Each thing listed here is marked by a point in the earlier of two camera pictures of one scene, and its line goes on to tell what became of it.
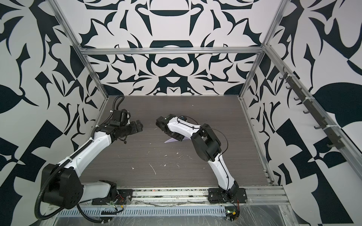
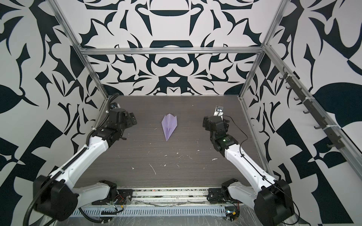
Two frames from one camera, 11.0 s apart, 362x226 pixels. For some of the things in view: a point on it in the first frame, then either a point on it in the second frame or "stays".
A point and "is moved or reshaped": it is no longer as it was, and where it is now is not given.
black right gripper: [180, 138] -> [208, 123]
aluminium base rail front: [159, 197] stays
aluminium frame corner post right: [282, 4] stays
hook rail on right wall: [332, 131] stays
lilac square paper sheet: [172, 140] is moved or reshaped
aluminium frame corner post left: [79, 48] stays
